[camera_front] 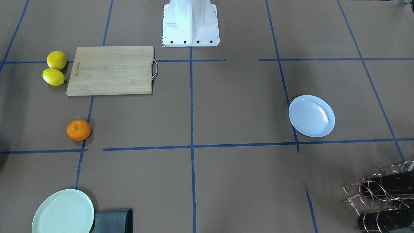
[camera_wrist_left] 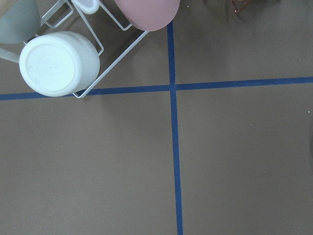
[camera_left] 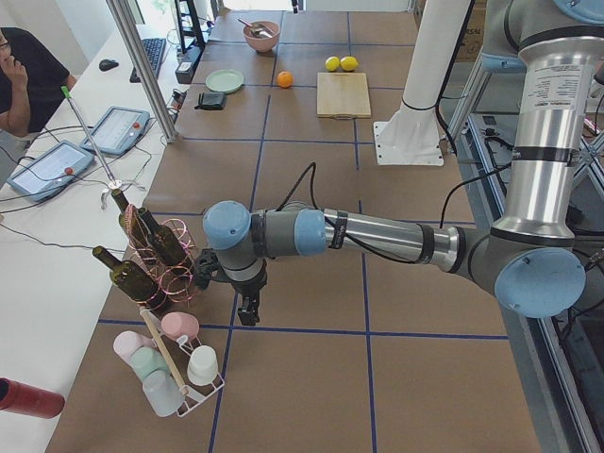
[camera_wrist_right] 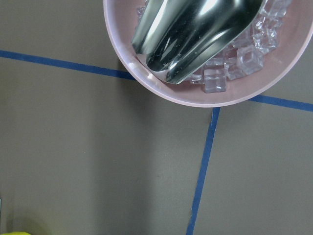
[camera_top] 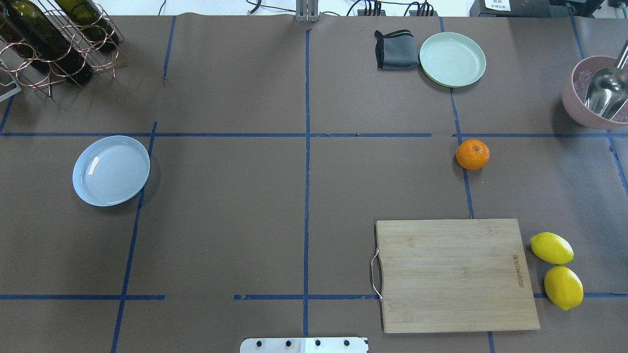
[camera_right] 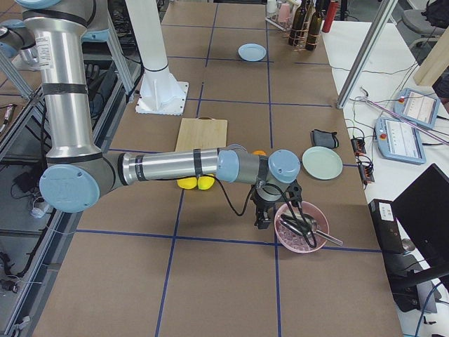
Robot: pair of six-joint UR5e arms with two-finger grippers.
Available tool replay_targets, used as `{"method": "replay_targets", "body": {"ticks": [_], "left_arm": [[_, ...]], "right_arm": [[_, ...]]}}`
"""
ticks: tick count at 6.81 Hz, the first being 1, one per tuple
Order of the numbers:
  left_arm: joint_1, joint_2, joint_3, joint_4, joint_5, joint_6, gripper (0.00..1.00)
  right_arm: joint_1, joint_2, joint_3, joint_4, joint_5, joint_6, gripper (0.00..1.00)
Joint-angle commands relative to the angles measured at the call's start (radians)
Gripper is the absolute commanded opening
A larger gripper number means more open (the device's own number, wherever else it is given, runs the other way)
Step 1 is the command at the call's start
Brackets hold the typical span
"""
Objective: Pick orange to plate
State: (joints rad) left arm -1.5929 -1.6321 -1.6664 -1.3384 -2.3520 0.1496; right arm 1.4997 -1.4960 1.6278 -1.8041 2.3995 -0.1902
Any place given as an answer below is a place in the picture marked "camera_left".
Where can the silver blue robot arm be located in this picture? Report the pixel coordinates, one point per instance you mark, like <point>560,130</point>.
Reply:
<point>525,259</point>

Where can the metal grabber stick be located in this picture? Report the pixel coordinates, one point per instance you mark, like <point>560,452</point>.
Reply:
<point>89,144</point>

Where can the dark green wine bottle front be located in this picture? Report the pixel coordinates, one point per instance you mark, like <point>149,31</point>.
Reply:
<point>130,277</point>

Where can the pink cup top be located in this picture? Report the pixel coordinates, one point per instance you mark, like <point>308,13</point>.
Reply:
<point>177,323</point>

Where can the black folded cloth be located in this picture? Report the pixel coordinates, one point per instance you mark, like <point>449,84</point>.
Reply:
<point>211,101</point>

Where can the green plate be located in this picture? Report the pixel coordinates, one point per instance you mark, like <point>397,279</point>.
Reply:
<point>224,81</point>

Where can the red cylinder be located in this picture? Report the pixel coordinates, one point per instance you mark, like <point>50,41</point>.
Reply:
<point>25,399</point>

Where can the white cup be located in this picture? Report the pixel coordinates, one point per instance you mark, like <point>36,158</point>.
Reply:
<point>202,366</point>

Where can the green cup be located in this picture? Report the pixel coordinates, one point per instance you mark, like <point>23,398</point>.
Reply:
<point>146,360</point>

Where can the orange fruit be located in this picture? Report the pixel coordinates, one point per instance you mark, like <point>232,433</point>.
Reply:
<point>285,79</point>

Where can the wooden cutting board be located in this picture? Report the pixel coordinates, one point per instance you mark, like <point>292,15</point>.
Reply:
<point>342,95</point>

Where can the black computer mouse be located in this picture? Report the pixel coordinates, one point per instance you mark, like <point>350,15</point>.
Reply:
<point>107,64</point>

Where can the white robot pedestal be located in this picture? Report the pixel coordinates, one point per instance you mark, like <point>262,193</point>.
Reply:
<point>411,136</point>

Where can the metal scoop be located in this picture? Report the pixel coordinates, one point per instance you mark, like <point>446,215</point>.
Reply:
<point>257,30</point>

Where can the dark green wine bottle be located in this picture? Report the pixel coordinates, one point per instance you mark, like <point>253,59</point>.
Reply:
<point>130,277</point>
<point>129,220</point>
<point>163,240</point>

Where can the person in black shirt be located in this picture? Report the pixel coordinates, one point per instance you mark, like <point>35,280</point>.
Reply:
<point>32,79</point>

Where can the wooden rack handle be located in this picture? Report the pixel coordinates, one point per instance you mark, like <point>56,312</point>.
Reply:
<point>145,314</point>

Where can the dark green wine bottle middle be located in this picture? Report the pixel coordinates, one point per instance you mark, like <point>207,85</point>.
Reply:
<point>163,240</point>

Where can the white wire cup rack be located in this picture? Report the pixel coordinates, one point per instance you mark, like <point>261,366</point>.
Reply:
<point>197,395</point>

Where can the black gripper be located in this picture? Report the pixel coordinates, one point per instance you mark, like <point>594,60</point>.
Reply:
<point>248,286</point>

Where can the pink wire bottle rack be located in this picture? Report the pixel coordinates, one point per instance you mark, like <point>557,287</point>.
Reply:
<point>175,281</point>

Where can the pink cup left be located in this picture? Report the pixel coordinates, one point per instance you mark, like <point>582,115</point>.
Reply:
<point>128,342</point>

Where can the yellow lemon right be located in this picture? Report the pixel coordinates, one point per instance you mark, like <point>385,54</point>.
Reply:
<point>349,64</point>

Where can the yellow lemon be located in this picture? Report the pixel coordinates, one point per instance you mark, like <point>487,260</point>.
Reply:
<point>332,64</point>
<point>349,64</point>

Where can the aluminium frame post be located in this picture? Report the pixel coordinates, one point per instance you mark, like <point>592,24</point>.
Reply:
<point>124,19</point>

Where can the pink cup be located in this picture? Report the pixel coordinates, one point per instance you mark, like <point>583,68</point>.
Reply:
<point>177,323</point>
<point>128,342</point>

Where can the black keyboard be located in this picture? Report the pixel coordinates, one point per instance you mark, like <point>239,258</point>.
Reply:
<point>154,49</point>

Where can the dark green wine bottle back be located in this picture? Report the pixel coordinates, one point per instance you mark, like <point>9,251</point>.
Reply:
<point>129,220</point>

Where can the teach pendant tablet front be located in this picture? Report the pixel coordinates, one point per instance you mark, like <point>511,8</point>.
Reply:
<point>48,174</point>

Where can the yellow lemon left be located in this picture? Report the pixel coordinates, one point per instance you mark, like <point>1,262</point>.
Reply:
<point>332,64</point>

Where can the teach pendant tablet back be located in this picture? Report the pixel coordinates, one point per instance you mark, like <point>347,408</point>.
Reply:
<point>119,129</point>

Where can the pink bowl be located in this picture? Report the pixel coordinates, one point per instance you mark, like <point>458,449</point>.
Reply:
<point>262,45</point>

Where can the light blue cup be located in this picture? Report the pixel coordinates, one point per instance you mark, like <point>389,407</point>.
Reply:
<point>162,393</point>

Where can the teach pendant tablet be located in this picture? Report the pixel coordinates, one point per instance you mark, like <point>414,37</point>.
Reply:
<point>119,129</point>
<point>48,174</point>

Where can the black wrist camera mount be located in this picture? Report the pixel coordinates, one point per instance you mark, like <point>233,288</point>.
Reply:
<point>206,268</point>

